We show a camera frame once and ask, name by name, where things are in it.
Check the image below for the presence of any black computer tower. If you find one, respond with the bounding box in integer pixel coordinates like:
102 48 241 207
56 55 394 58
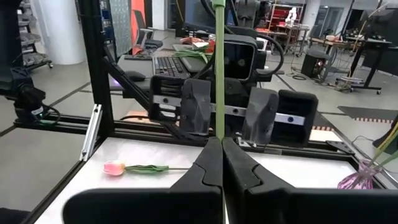
300 48 332 80

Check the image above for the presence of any silver aluminium bracket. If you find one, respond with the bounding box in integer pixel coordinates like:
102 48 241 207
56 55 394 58
80 104 103 162

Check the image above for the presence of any black device with green light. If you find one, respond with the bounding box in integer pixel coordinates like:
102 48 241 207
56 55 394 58
11 68 62 125

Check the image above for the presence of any black computer mouse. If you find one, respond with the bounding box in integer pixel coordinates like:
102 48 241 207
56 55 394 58
124 70 146 82

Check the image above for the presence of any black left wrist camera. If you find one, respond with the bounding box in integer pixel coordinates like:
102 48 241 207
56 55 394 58
223 33 259 82

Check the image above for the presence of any purple glass vase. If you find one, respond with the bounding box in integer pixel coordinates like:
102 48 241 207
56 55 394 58
337 158 385 190

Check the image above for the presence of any black standing desk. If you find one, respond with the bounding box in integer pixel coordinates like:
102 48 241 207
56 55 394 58
351 7 398 94

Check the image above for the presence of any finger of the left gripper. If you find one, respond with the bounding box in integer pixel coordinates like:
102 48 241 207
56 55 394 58
179 78 213 136
241 87 280 146

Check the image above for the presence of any black striped-edge floor mat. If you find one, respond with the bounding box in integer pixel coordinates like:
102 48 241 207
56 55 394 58
337 105 398 124

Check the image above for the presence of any spare tulip bunch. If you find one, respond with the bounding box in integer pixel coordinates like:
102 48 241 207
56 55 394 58
172 35 217 63

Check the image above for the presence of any black computer monitor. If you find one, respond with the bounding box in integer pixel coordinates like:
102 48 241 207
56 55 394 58
183 0 237 34

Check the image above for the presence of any backlit black keyboard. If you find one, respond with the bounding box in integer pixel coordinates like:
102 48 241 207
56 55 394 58
151 55 191 79

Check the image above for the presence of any grey side desk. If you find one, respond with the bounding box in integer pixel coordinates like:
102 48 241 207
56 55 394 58
116 43 218 94

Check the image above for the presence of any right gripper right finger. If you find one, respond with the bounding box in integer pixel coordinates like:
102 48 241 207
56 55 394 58
222 136 295 224

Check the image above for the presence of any grey patterned partition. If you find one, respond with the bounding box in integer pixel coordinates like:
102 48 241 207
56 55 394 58
108 0 133 58

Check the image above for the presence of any pink yellow tulip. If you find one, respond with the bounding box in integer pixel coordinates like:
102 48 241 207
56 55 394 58
103 160 190 177

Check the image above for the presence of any wooden work table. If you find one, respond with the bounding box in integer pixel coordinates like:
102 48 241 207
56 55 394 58
306 35 358 54

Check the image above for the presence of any small white robot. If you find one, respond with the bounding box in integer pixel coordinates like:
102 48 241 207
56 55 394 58
284 6 298 26

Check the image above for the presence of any red shelf rack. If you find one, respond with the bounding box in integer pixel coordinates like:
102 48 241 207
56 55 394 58
266 2 299 32

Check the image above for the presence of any grey wire shelf cart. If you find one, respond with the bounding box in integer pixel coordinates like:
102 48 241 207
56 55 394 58
17 0 53 71

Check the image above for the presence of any red tulip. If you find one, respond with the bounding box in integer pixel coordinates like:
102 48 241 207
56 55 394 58
373 151 398 170
213 0 226 141

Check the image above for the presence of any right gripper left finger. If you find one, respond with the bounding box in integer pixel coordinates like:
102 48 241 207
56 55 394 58
169 136 224 190

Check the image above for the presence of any black office chair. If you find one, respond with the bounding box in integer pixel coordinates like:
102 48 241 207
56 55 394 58
132 9 164 55

